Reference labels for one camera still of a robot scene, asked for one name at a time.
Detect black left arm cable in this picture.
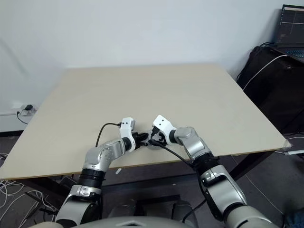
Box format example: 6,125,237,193
95,122,122,147

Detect black box on floor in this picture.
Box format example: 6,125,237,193
59,176,78,191

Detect white cable over bag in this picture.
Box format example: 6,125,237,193
242,54,288,90

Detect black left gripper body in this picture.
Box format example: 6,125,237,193
131,132,143,150

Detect white thin floor cable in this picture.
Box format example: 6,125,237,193
284,133,304,141

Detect grey robot torso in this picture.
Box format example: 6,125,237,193
35,215,228,228

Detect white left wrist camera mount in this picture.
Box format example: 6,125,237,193
119,117,138,146

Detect white bar on floor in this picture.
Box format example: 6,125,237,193
281,149,304,156

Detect black adapter cord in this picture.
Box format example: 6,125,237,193
16,109,30,125

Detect white floor cable tangle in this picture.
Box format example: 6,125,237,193
0,153,59,228

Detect large black bag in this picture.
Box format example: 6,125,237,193
236,45,304,135

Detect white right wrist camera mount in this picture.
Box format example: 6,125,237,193
152,115,178,145

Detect dark rounded shape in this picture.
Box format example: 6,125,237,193
111,199,138,218
172,200,198,222

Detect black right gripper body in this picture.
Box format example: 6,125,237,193
152,127,167,146

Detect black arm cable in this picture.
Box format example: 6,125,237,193
152,139,207,224
95,122,122,147

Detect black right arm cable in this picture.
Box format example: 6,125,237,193
152,139,207,224

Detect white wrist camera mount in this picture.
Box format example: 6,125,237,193
119,117,138,146
152,115,178,145

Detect black open laptop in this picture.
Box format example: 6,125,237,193
269,4,304,59

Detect white wall power strip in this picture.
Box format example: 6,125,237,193
11,102,38,117

